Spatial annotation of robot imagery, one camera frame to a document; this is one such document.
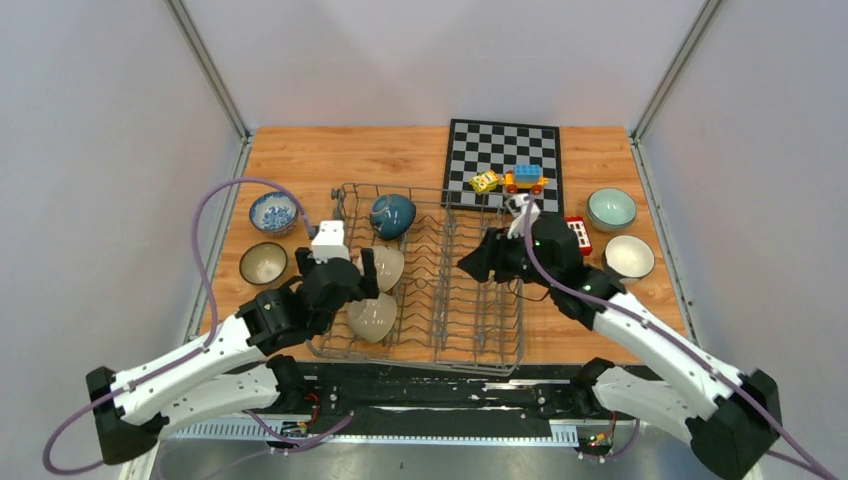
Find black white chessboard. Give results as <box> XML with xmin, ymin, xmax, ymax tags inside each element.
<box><xmin>441</xmin><ymin>119</ymin><xmax>565</xmax><ymax>214</ymax></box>

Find blue orange toy car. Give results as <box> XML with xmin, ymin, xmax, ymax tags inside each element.
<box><xmin>502</xmin><ymin>164</ymin><xmax>548</xmax><ymax>195</ymax></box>

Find grey wire dish rack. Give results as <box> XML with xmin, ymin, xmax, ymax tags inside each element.
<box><xmin>307</xmin><ymin>183</ymin><xmax>524</xmax><ymax>376</ymax></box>

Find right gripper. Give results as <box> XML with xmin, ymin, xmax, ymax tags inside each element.
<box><xmin>457</xmin><ymin>224</ymin><xmax>557</xmax><ymax>290</ymax></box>

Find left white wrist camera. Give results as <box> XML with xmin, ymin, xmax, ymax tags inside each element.
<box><xmin>311</xmin><ymin>220</ymin><xmax>350</xmax><ymax>264</ymax></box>

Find teal white bowl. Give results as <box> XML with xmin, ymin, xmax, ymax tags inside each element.
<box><xmin>601</xmin><ymin>235</ymin><xmax>656</xmax><ymax>283</ymax></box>

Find white blue floral bowl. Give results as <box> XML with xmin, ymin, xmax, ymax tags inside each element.
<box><xmin>248</xmin><ymin>191</ymin><xmax>299</xmax><ymax>231</ymax></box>

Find light teal checked bowl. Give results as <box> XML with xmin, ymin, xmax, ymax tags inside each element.
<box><xmin>587</xmin><ymin>188</ymin><xmax>638</xmax><ymax>233</ymax></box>

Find dark patterned bowl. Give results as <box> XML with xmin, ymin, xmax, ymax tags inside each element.
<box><xmin>239</xmin><ymin>242</ymin><xmax>289</xmax><ymax>286</ymax></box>

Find red toy brick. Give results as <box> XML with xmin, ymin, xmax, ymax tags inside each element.
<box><xmin>565</xmin><ymin>216</ymin><xmax>593</xmax><ymax>257</ymax></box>

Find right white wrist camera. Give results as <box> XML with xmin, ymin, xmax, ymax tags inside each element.
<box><xmin>505</xmin><ymin>193</ymin><xmax>541</xmax><ymax>239</ymax></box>

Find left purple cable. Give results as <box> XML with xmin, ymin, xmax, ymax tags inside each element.
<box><xmin>42</xmin><ymin>177</ymin><xmax>319</xmax><ymax>476</ymax></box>

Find beige bowl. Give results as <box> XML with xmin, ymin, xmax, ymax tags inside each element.
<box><xmin>346</xmin><ymin>292</ymin><xmax>397</xmax><ymax>343</ymax></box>
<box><xmin>371</xmin><ymin>245</ymin><xmax>405</xmax><ymax>292</ymax></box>

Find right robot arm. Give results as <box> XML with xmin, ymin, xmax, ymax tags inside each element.
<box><xmin>457</xmin><ymin>214</ymin><xmax>782</xmax><ymax>479</ymax></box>

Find dark blue bowl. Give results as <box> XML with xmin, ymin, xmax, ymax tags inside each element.
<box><xmin>369</xmin><ymin>194</ymin><xmax>417</xmax><ymax>240</ymax></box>

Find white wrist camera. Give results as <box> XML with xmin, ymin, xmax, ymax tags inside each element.
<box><xmin>311</xmin><ymin>220</ymin><xmax>350</xmax><ymax>264</ymax></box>
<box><xmin>505</xmin><ymin>193</ymin><xmax>541</xmax><ymax>239</ymax></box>

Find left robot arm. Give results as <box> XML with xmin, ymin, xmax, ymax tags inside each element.
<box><xmin>85</xmin><ymin>248</ymin><xmax>380</xmax><ymax>465</ymax></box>

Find yellow toy block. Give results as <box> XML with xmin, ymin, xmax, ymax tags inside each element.
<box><xmin>468</xmin><ymin>170</ymin><xmax>502</xmax><ymax>194</ymax></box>

